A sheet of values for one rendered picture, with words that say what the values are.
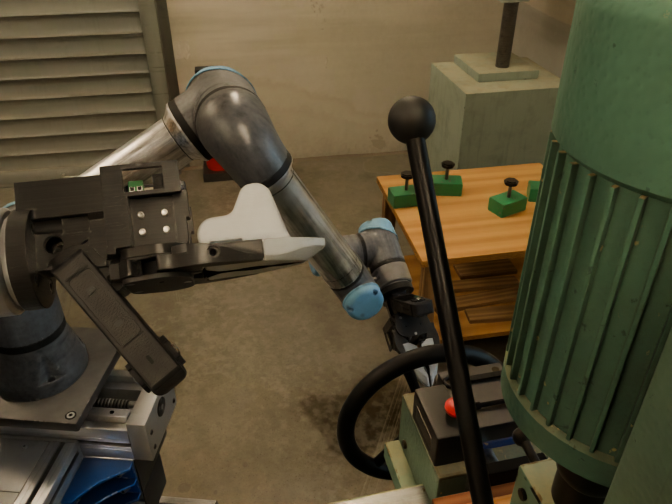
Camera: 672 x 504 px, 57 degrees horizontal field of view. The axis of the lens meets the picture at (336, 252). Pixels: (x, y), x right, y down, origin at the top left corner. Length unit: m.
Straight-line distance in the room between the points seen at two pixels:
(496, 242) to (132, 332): 1.64
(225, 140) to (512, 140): 2.03
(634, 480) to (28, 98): 3.42
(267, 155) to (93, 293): 0.55
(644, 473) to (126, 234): 0.35
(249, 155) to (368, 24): 2.61
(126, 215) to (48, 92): 3.15
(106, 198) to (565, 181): 0.29
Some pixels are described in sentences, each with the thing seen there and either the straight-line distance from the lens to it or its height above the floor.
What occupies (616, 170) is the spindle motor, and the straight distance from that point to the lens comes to 0.36.
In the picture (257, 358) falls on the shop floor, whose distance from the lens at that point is 2.31.
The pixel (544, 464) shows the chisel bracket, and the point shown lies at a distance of 0.66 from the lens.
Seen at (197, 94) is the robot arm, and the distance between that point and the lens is 1.06.
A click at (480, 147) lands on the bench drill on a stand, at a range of 2.80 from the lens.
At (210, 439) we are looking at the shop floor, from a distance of 2.07.
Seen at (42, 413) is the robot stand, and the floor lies 0.82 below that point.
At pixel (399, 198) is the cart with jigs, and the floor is 0.57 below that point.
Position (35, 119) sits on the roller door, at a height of 0.36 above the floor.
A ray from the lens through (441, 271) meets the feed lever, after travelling 0.43.
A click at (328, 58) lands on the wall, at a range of 3.52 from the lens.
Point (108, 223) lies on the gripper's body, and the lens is 0.44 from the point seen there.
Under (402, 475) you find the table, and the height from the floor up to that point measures 0.87.
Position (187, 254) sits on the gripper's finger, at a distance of 0.42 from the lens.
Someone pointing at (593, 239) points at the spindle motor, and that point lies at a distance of 0.39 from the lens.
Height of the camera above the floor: 1.56
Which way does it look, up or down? 33 degrees down
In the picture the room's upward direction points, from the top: straight up
